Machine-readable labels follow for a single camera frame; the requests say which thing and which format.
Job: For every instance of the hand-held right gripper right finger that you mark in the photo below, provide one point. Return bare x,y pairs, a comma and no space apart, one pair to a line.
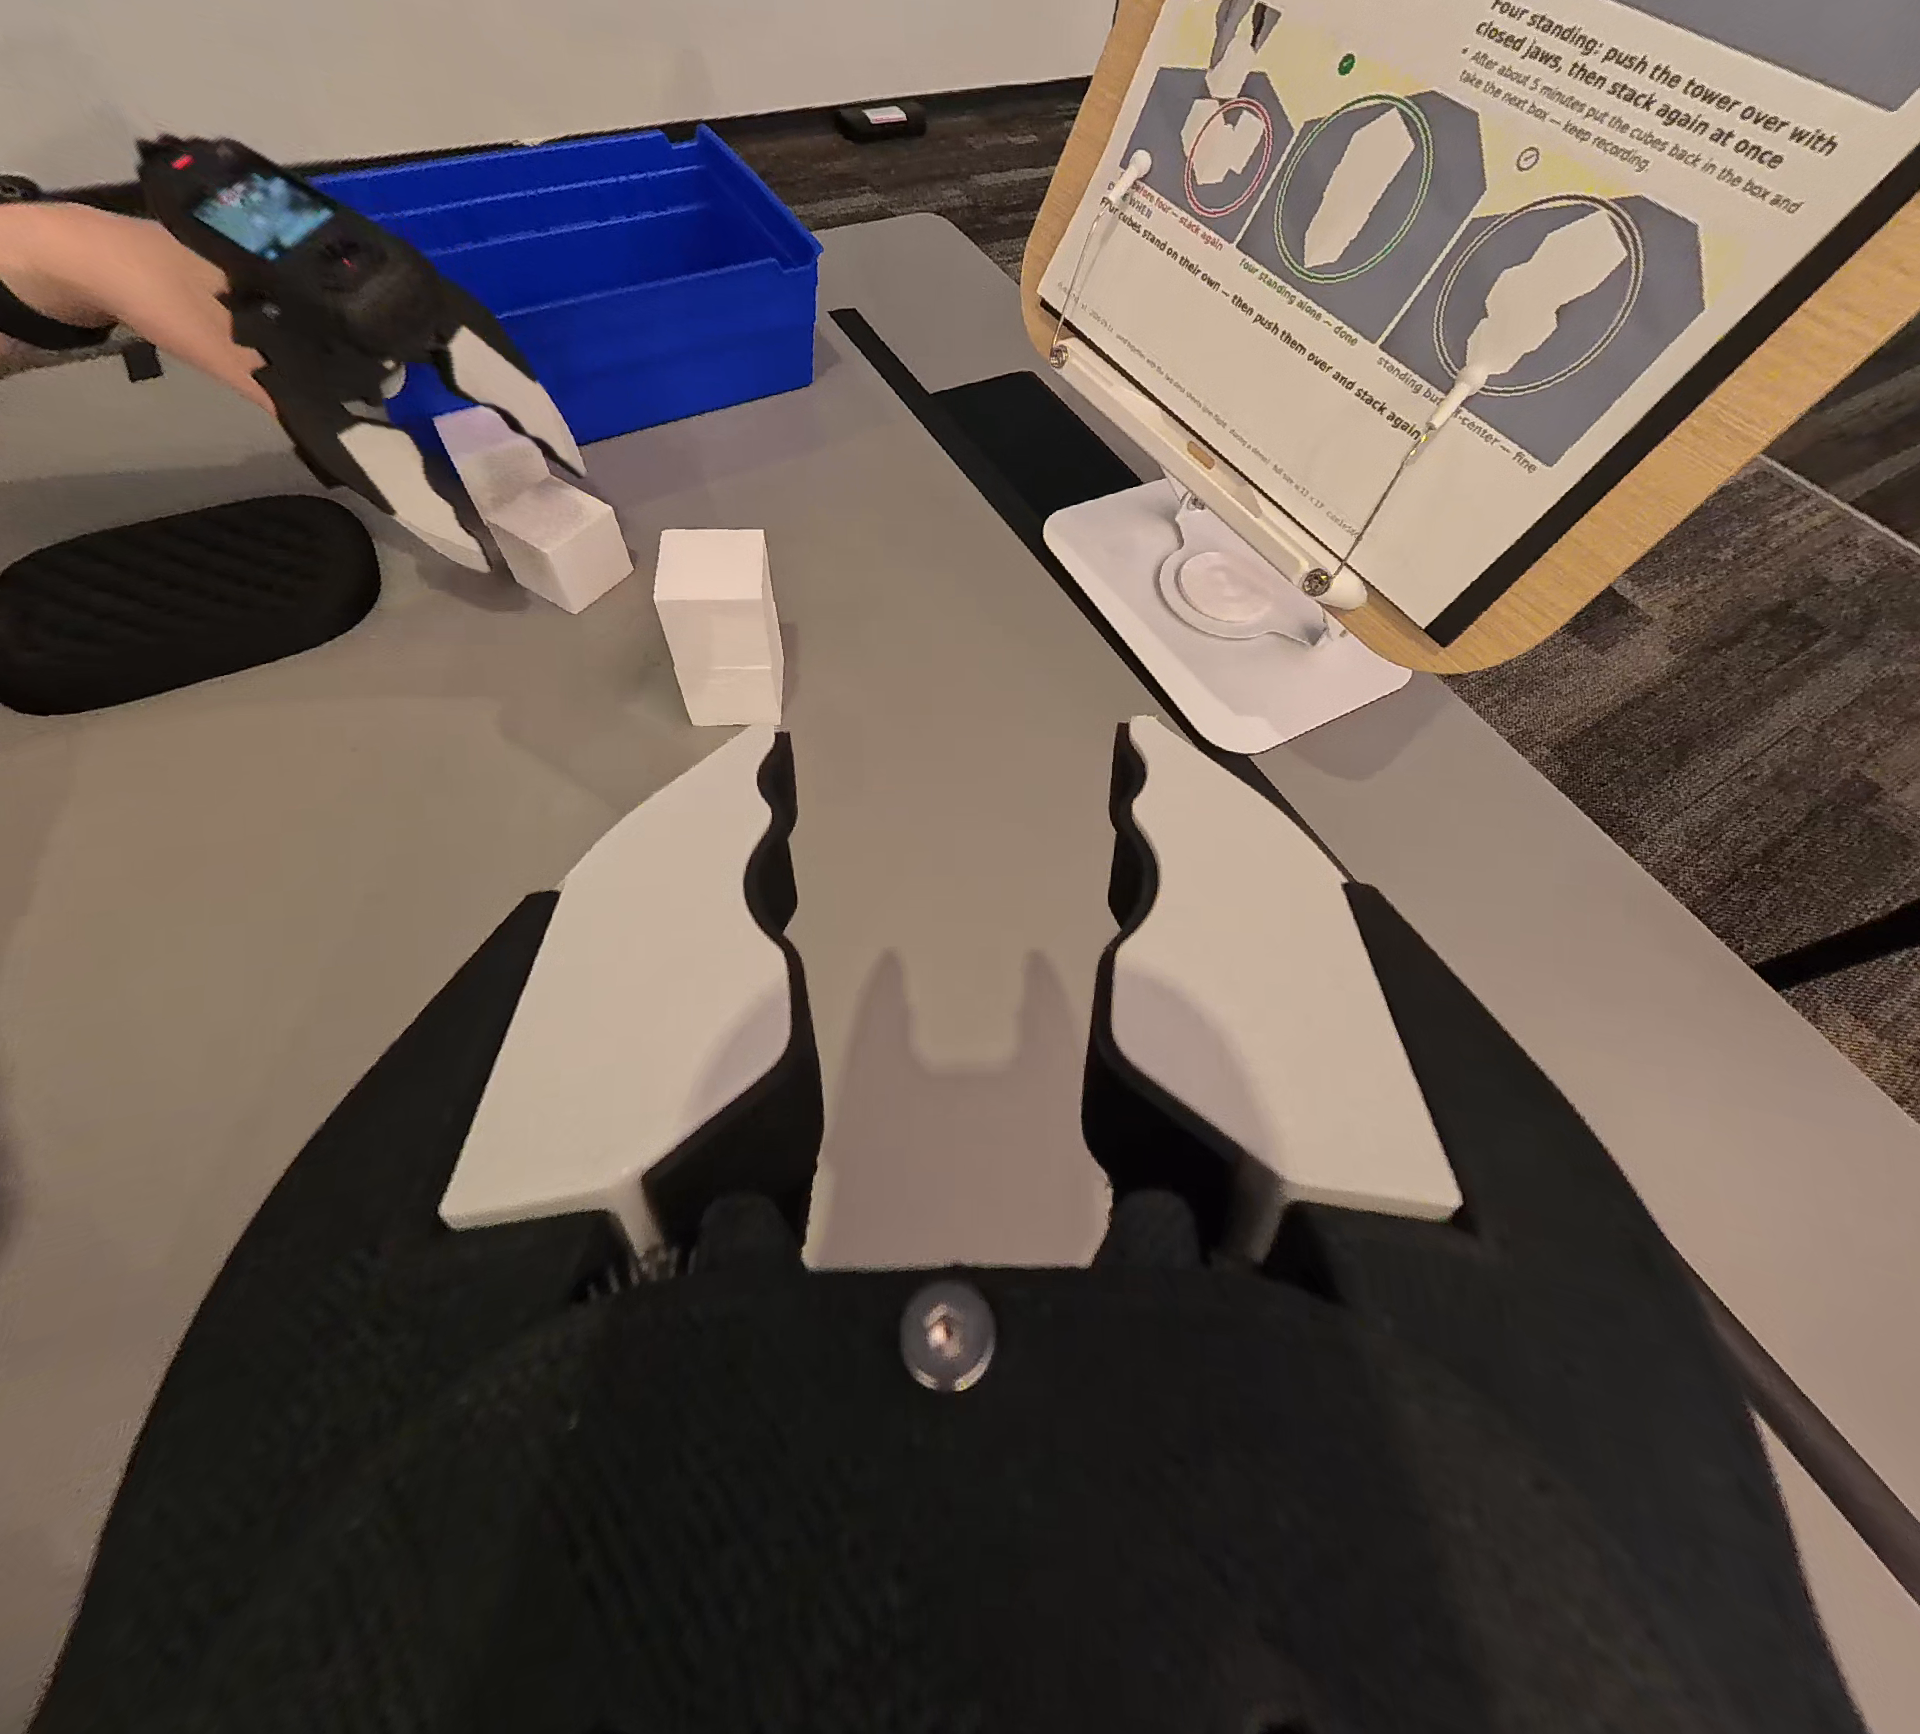
1275,1014

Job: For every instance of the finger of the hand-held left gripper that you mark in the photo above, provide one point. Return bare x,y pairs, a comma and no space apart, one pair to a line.
502,393
412,488

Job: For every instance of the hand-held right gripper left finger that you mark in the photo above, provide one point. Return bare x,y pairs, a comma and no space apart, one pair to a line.
630,1014

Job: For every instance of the white foam cube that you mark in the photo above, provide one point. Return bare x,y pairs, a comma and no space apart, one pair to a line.
480,452
712,579
562,549
735,693

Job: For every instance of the blue plastic bin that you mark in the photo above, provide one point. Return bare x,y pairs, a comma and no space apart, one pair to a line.
630,265

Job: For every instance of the person's left hand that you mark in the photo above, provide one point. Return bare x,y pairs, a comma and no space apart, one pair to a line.
134,278

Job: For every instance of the black wristband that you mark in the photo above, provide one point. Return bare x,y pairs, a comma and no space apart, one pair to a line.
61,333

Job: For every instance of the black wrist rest pad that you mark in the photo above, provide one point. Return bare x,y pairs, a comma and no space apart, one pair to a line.
165,595

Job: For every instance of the printed instruction sheet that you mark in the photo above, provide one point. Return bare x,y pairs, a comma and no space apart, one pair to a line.
1501,265

